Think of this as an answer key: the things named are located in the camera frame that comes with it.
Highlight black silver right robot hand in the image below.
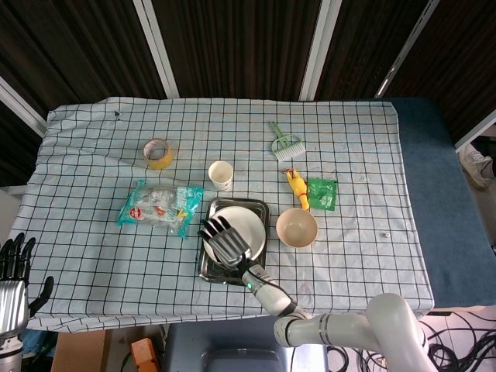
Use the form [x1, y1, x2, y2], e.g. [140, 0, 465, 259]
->
[198, 215, 255, 269]

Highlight brown cardboard box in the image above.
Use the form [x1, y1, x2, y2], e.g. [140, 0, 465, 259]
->
[50, 329, 113, 372]

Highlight yellow packing tape roll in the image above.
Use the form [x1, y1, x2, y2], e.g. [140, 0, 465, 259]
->
[143, 137, 174, 171]

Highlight rectangular metal tray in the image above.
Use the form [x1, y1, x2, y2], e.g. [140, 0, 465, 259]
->
[198, 196, 270, 288]

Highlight blue felt table cover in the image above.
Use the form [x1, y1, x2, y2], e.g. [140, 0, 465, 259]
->
[387, 96, 496, 309]

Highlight blue fabric bundle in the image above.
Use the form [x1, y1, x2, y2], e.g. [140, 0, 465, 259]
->
[22, 329, 59, 357]

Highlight white black checkered tablecloth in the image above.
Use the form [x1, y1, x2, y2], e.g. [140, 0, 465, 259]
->
[0, 96, 434, 333]

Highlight orange box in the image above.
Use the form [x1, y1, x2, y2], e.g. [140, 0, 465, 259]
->
[129, 337, 160, 372]

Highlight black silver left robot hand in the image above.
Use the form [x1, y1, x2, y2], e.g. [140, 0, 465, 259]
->
[0, 233, 54, 338]

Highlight green sachet packet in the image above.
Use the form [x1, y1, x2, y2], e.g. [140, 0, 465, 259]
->
[306, 177, 339, 212]

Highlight green hand brush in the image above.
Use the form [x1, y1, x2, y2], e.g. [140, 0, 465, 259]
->
[269, 120, 305, 162]

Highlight white paper cup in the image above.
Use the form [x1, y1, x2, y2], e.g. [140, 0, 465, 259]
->
[208, 160, 235, 192]

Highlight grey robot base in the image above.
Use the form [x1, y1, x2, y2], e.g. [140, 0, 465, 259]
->
[162, 315, 330, 372]

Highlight yellow rubber chicken toy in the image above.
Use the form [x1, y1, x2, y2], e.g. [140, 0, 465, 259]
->
[285, 167, 312, 212]

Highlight black floor cables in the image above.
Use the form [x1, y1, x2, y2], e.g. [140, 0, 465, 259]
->
[327, 309, 496, 372]

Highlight white partition frame post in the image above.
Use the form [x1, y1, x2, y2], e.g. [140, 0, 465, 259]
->
[374, 0, 443, 98]
[455, 115, 496, 153]
[0, 75, 47, 137]
[300, 0, 342, 101]
[133, 0, 179, 98]

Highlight beige bowl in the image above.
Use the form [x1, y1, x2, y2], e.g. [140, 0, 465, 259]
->
[275, 208, 319, 249]

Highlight white round plate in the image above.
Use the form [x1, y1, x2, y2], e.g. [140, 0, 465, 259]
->
[203, 205, 267, 270]

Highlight teal clear snack bag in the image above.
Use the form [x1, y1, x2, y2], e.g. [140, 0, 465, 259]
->
[116, 179, 205, 240]

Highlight white sneaker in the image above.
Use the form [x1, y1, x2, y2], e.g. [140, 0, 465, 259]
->
[458, 143, 495, 190]

